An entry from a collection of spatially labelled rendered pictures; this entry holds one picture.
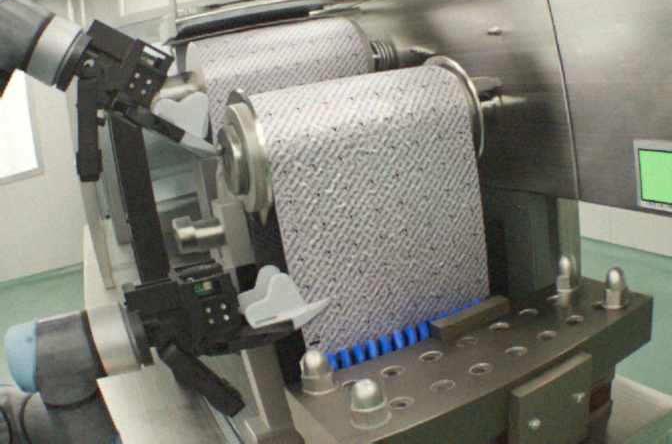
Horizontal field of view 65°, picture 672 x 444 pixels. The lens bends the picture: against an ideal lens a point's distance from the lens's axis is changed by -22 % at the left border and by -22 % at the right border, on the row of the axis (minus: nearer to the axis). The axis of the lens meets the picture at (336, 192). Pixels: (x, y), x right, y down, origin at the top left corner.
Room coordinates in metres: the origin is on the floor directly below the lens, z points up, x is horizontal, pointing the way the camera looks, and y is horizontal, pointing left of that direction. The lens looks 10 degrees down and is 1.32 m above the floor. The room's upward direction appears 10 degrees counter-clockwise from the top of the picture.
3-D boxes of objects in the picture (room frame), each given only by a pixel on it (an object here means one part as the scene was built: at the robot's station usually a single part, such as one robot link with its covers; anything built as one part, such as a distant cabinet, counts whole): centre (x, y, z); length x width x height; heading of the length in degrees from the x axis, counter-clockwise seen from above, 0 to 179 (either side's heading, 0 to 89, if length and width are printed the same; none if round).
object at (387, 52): (1.03, -0.09, 1.34); 0.07 x 0.07 x 0.07; 21
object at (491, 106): (0.79, -0.18, 1.25); 0.07 x 0.04 x 0.04; 111
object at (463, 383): (0.58, -0.13, 1.00); 0.40 x 0.16 x 0.06; 111
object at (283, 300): (0.61, 0.07, 1.11); 0.09 x 0.03 x 0.06; 110
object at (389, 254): (0.68, -0.05, 1.11); 0.23 x 0.01 x 0.18; 111
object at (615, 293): (0.59, -0.29, 1.05); 0.04 x 0.04 x 0.04
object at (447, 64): (0.78, -0.15, 1.25); 0.15 x 0.01 x 0.15; 21
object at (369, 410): (0.48, 0.00, 1.05); 0.04 x 0.04 x 0.04
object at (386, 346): (0.65, -0.06, 1.03); 0.21 x 0.04 x 0.03; 111
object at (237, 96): (0.69, 0.09, 1.25); 0.15 x 0.01 x 0.15; 21
